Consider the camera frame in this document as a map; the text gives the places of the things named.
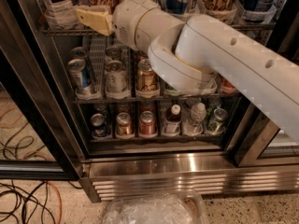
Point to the clear plastic bag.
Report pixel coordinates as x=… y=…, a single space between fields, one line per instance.
x=176 y=207

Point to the green can shelf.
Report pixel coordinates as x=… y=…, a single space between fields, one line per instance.
x=216 y=120
x=168 y=90

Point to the brown bottle white cap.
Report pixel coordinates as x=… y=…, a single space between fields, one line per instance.
x=172 y=119

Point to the gold can bottom shelf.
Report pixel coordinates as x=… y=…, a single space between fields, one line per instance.
x=124 y=124

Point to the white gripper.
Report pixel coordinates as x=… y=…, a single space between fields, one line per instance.
x=125 y=21

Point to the rear white can middle shelf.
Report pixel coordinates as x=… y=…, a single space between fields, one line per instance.
x=113 y=53

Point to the red coke can middle shelf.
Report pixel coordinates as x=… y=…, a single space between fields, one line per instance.
x=226 y=86

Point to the green can bottom shelf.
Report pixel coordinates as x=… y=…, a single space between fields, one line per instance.
x=216 y=120

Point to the white tea can top shelf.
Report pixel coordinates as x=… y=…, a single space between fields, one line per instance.
x=60 y=14

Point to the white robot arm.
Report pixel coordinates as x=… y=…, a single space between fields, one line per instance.
x=185 y=54

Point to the white silver can middle shelf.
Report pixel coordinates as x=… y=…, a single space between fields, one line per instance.
x=116 y=77

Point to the rear blue can middle shelf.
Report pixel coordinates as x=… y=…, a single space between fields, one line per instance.
x=82 y=53

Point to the blue silver can middle shelf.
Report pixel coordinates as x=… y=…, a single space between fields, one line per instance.
x=78 y=70

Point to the red can bottom shelf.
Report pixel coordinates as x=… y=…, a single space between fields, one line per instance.
x=147 y=123

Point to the blue can bottom shelf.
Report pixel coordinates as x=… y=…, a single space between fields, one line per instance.
x=99 y=125

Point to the clear water bottle bottom shelf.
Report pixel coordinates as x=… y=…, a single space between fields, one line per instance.
x=195 y=119

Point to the stainless steel fridge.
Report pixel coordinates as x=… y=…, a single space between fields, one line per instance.
x=250 y=153

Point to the green can middle shelf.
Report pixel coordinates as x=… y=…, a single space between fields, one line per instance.
x=168 y=90

